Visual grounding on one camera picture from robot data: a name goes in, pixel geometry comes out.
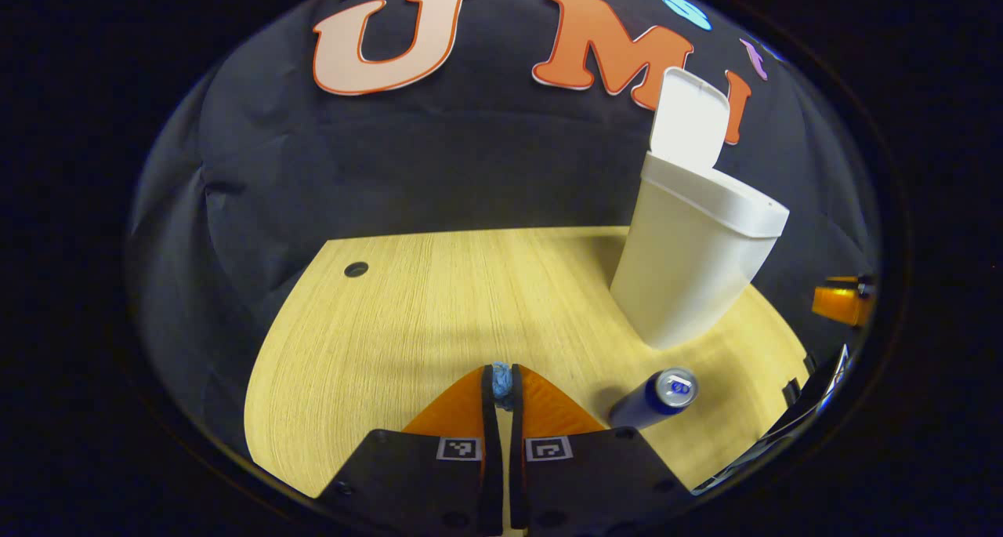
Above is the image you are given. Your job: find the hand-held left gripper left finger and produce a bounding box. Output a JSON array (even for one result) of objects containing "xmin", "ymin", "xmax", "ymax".
[{"xmin": 317, "ymin": 365, "xmax": 504, "ymax": 537}]

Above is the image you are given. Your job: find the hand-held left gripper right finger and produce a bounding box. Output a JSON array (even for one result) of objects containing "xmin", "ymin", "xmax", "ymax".
[{"xmin": 509, "ymin": 365, "xmax": 694, "ymax": 537}]

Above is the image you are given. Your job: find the blue paper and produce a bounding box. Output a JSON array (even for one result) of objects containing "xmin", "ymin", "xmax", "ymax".
[{"xmin": 491, "ymin": 361, "xmax": 516, "ymax": 412}]

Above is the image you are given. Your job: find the blue pop can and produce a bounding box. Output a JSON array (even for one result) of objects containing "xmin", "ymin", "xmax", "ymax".
[{"xmin": 608, "ymin": 367, "xmax": 700, "ymax": 432}]

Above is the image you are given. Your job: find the white desktop garbage bin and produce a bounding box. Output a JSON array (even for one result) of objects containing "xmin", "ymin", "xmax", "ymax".
[{"xmin": 610, "ymin": 67, "xmax": 791, "ymax": 351}]

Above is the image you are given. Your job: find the black backdrop cloth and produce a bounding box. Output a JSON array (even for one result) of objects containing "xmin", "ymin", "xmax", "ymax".
[{"xmin": 125, "ymin": 0, "xmax": 878, "ymax": 475}]

